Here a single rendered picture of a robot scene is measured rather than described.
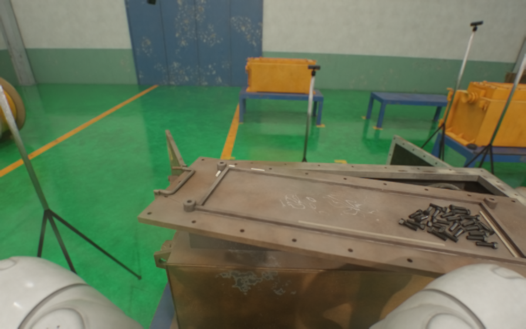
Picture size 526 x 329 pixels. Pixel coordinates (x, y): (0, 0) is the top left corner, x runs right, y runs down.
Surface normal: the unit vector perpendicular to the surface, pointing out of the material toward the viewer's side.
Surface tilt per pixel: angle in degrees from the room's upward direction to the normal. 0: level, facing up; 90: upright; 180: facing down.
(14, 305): 23
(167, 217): 0
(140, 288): 0
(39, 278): 14
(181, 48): 90
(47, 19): 90
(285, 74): 90
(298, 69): 90
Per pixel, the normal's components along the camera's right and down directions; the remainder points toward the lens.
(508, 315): 0.22, -0.52
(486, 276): -0.04, -0.97
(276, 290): -0.02, 0.46
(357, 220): 0.03, -0.89
